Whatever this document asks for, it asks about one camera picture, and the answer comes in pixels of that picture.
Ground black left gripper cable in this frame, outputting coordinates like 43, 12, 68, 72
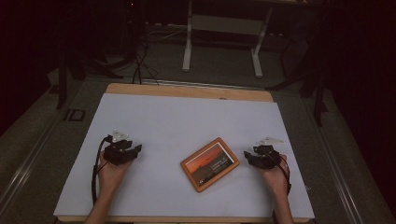
91, 134, 114, 207

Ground black floor plate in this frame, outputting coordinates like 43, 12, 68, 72
63, 108, 87, 123

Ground black floor cables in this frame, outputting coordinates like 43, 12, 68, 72
131, 29, 161, 86

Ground white metal desk frame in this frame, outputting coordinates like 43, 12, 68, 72
181, 0, 275, 79

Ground person's left hand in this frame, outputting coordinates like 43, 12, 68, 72
97, 151, 134, 194

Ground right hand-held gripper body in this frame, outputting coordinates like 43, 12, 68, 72
252, 135, 283, 171

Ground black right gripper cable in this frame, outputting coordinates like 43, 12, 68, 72
262, 146, 293, 224

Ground person's right hand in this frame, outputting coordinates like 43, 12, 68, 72
259, 154, 290, 196

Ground metal floor rail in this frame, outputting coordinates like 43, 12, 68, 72
0, 115, 64, 216
303, 92, 367, 224

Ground white power strip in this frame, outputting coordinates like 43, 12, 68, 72
145, 21, 189, 32

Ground wooden photo frame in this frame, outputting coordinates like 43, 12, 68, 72
179, 136, 241, 193

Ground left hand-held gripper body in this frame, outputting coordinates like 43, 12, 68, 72
103, 131, 135, 166

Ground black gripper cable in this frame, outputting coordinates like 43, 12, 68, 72
262, 146, 293, 224
91, 134, 114, 207

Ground black stand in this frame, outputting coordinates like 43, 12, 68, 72
265, 31, 330, 128
55, 36, 125, 110

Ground white table mat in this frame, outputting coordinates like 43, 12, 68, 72
52, 92, 316, 220

